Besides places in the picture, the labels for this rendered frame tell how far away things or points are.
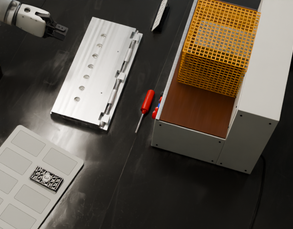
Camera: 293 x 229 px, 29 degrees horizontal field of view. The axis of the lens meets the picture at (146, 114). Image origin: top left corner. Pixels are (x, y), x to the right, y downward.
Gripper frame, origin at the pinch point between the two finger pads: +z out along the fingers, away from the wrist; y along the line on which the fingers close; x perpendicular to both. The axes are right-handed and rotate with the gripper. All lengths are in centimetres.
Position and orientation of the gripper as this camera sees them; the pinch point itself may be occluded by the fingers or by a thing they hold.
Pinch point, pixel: (60, 32)
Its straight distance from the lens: 198.2
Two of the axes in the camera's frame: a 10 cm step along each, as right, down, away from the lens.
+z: 9.2, 3.8, 1.1
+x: -2.8, 8.2, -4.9
